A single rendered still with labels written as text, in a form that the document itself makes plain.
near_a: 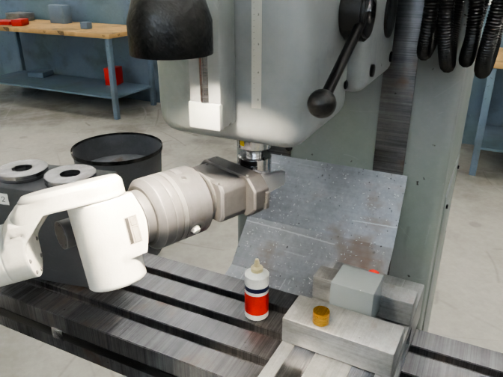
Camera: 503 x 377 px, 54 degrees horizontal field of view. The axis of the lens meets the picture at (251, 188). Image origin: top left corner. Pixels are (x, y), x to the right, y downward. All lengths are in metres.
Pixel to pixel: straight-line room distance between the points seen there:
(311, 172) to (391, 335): 0.48
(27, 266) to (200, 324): 0.37
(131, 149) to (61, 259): 2.04
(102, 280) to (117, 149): 2.44
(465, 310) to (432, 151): 1.71
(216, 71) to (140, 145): 2.42
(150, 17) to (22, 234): 0.27
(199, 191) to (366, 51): 0.30
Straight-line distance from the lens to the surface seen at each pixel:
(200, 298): 0.91
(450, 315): 2.59
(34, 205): 0.55
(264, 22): 0.55
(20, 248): 0.57
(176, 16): 0.42
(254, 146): 0.66
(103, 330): 0.87
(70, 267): 0.97
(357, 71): 0.72
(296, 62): 0.54
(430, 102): 0.99
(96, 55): 6.59
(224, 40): 0.54
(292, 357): 0.69
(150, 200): 0.57
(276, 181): 0.69
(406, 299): 0.75
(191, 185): 0.59
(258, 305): 0.84
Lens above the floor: 1.51
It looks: 24 degrees down
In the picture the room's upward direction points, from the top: straight up
